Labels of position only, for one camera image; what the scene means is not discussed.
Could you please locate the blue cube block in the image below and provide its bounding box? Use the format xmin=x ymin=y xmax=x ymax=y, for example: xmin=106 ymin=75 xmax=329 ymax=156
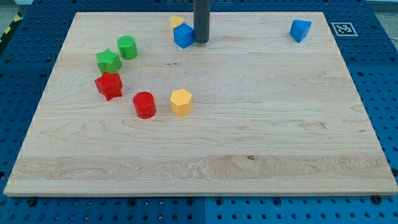
xmin=173 ymin=23 xmax=195 ymax=49

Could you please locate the yellow heart block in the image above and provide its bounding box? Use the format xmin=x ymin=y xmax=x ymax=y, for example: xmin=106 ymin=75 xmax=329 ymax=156
xmin=169 ymin=15 xmax=185 ymax=36

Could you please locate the yellow hexagon block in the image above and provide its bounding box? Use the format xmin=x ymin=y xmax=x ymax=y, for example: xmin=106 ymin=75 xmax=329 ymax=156
xmin=170 ymin=89 xmax=192 ymax=116

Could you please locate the red cylinder block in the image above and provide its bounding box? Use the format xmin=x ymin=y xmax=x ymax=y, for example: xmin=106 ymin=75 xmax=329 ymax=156
xmin=132 ymin=91 xmax=156 ymax=119

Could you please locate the light wooden board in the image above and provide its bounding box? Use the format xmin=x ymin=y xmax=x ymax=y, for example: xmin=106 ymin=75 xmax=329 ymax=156
xmin=4 ymin=12 xmax=397 ymax=197

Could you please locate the green cylinder block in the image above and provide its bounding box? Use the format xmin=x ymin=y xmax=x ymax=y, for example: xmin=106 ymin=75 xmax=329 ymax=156
xmin=117 ymin=35 xmax=138 ymax=60

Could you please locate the red star block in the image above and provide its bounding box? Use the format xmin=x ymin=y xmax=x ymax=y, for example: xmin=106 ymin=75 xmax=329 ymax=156
xmin=95 ymin=72 xmax=123 ymax=101

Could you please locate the green star block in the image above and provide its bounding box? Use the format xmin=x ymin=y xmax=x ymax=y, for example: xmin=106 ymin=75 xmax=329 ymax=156
xmin=96 ymin=49 xmax=122 ymax=73

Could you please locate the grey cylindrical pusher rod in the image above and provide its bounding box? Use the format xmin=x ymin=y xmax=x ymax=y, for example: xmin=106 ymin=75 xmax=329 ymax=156
xmin=193 ymin=0 xmax=211 ymax=44

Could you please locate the blue triangular prism block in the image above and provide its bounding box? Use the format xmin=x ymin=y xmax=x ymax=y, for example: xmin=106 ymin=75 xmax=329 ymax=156
xmin=289 ymin=19 xmax=312 ymax=43

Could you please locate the white fiducial marker tag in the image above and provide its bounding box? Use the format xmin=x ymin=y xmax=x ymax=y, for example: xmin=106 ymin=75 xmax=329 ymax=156
xmin=331 ymin=22 xmax=358 ymax=37

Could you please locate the black yellow hazard tape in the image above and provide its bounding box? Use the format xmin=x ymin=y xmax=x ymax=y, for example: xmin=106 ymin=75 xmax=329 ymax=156
xmin=1 ymin=11 xmax=23 ymax=44

